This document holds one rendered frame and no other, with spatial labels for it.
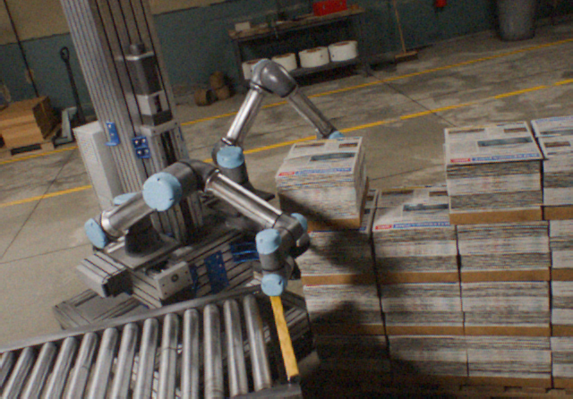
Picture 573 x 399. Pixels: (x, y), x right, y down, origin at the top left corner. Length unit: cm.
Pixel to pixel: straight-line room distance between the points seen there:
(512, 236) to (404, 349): 63
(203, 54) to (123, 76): 621
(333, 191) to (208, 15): 662
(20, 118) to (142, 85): 568
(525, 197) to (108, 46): 159
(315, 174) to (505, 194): 63
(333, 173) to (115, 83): 93
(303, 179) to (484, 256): 68
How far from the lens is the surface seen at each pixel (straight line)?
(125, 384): 173
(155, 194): 186
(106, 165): 265
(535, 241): 213
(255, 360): 164
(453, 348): 236
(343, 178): 202
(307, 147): 232
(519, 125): 226
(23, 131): 797
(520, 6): 895
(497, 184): 202
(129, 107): 239
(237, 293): 193
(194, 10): 849
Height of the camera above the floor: 180
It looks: 21 degrees down
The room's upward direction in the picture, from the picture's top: 11 degrees counter-clockwise
